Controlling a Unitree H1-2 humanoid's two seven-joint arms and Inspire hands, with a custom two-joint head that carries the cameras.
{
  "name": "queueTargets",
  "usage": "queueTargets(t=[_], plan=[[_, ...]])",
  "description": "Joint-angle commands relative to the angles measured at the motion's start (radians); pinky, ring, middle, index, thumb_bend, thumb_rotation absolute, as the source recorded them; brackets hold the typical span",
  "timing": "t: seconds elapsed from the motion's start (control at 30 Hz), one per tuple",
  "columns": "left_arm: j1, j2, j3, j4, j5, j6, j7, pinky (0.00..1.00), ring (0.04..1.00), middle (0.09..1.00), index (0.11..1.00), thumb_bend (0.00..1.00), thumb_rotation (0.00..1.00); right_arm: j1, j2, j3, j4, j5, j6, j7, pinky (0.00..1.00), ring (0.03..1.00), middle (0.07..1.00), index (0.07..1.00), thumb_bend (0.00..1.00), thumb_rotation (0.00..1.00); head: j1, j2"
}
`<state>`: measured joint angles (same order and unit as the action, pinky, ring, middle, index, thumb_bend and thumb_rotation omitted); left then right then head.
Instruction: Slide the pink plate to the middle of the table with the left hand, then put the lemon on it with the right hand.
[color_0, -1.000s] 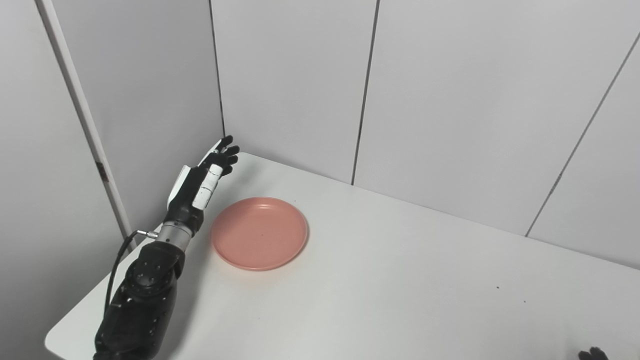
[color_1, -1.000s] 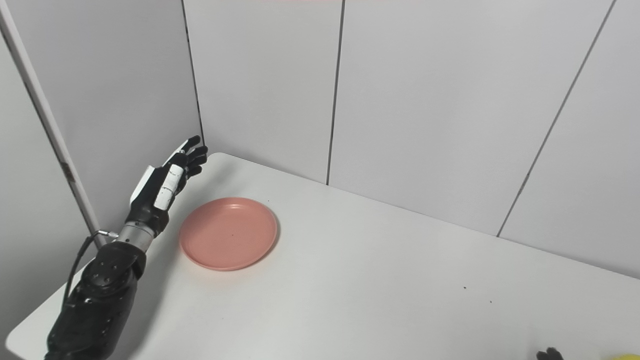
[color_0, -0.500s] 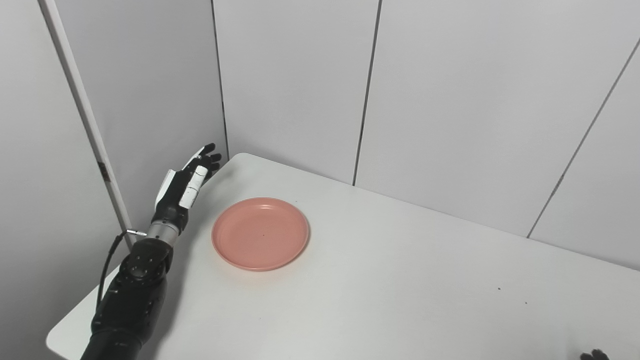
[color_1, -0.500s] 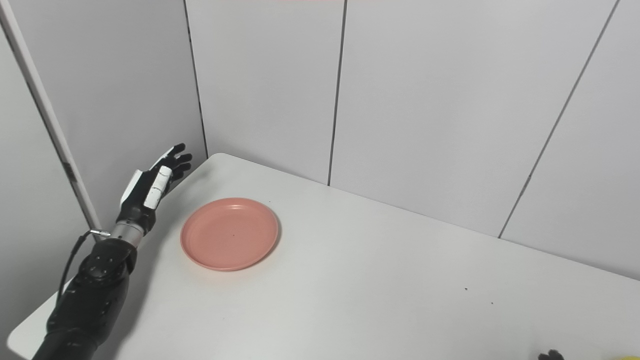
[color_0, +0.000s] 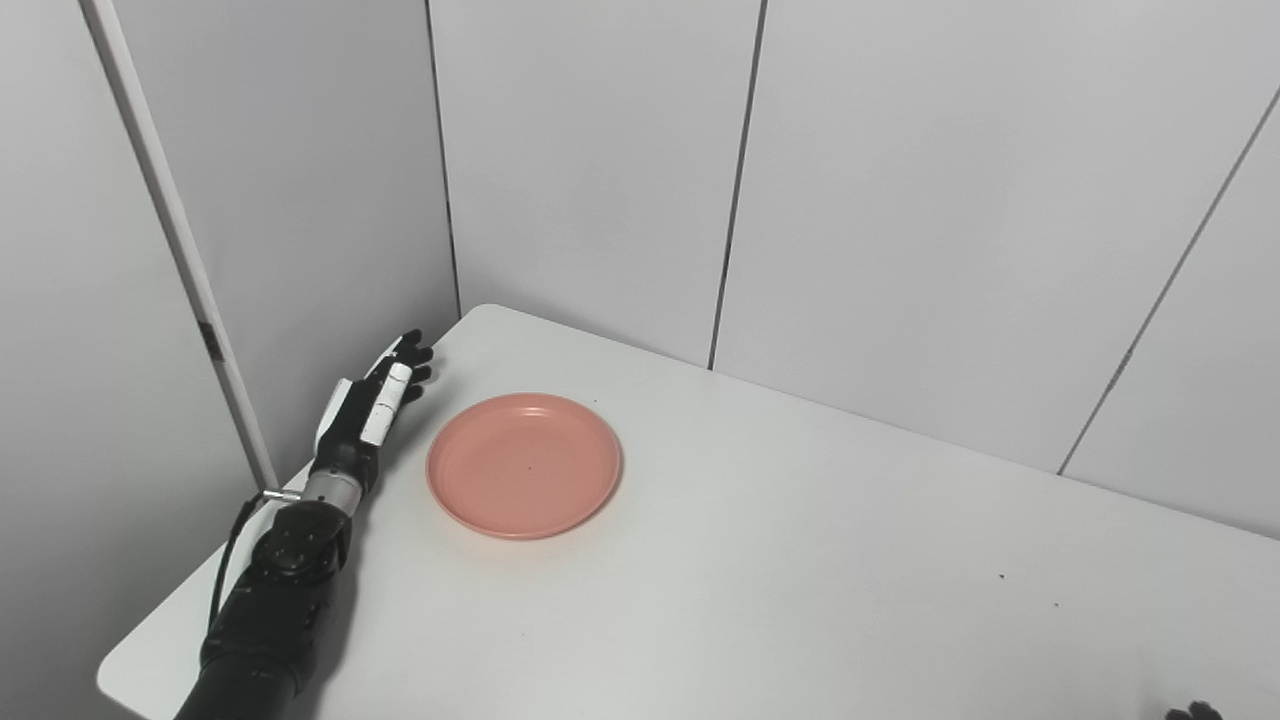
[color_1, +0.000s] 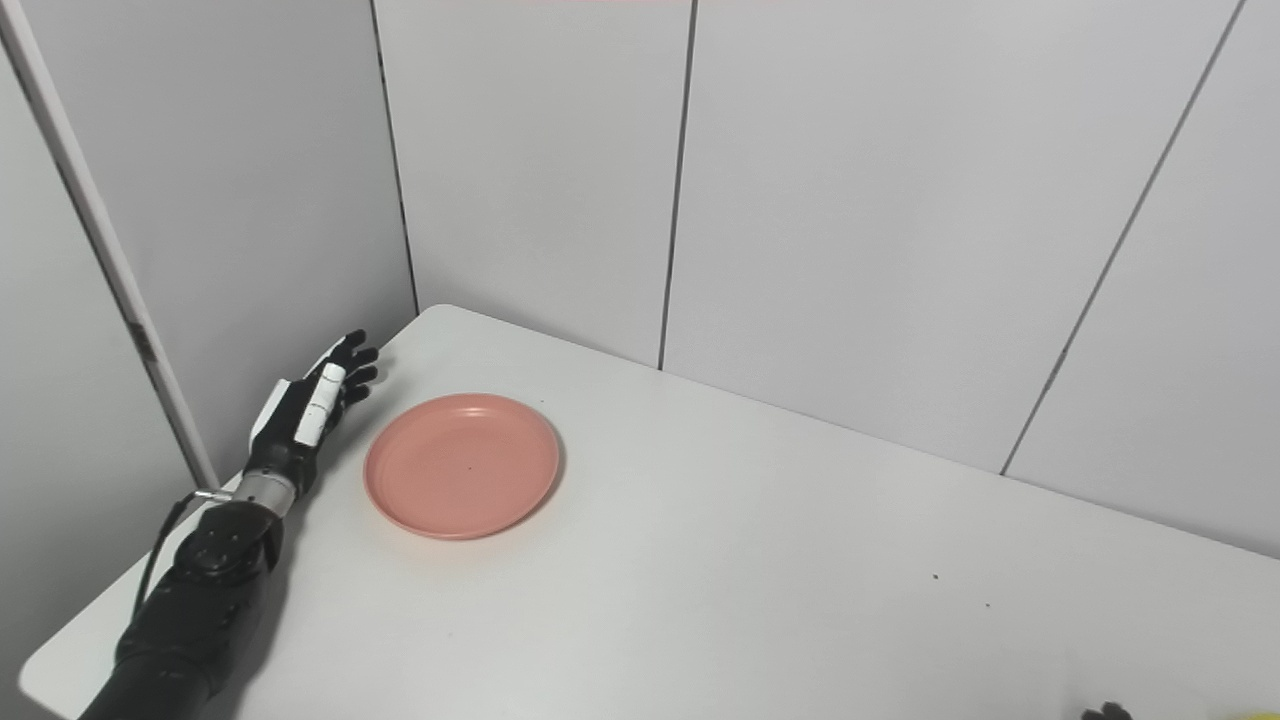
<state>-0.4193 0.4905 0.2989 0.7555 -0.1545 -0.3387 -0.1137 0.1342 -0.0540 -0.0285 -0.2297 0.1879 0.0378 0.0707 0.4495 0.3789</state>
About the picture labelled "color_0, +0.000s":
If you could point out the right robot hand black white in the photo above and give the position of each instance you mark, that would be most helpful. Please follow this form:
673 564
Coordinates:
1192 712

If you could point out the pink plate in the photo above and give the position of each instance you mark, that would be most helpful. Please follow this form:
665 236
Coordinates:
523 465

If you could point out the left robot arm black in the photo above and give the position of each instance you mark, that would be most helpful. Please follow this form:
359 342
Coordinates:
275 610

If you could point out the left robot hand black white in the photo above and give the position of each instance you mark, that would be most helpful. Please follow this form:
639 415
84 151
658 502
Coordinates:
365 420

